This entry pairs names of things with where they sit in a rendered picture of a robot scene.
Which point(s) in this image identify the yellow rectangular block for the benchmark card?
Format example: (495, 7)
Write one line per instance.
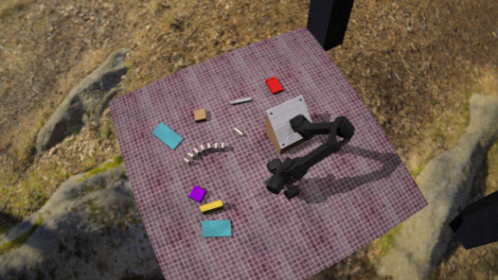
(212, 207)

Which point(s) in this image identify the purple rectangular block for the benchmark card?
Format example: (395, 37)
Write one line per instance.
(197, 194)

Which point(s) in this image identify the light blue flat block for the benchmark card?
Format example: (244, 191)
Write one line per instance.
(168, 136)

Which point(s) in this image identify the red rectangular block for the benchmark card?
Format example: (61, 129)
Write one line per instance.
(274, 86)

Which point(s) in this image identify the teal flat block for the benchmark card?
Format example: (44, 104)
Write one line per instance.
(214, 228)

